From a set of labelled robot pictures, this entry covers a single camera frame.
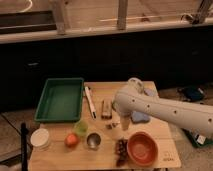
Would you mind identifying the small steel cup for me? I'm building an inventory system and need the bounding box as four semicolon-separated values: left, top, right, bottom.
86;133;101;149

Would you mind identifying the blue sponge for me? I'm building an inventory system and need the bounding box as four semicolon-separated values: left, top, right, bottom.
131;111;150;123

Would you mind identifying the purple grape bunch toy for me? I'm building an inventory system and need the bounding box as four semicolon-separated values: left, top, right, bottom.
115;138;128;167

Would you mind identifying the orange tomato toy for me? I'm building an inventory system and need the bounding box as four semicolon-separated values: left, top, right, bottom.
65;133;79;148

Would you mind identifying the grey blue wedge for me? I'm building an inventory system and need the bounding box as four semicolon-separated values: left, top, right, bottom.
144;88;158;97

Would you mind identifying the black chair post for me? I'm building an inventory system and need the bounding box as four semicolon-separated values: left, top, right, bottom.
21;123;28;171

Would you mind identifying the green plastic tray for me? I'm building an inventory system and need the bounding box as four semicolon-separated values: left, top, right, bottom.
35;78;84;123

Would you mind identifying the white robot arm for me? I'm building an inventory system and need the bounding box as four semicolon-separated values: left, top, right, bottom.
114;78;213;139

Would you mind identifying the white lidded container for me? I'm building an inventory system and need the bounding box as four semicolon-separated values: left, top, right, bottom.
30;128;50;149

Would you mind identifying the orange bowl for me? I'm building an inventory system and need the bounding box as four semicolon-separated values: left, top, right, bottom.
127;132;158;167

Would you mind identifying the green plastic cup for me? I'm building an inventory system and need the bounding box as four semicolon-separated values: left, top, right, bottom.
74;120;88;137

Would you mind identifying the dark blue floor device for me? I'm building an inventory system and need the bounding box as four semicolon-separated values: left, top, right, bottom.
179;86;205;102

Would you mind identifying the green bin with items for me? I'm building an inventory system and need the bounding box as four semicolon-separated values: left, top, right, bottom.
183;130;213;148

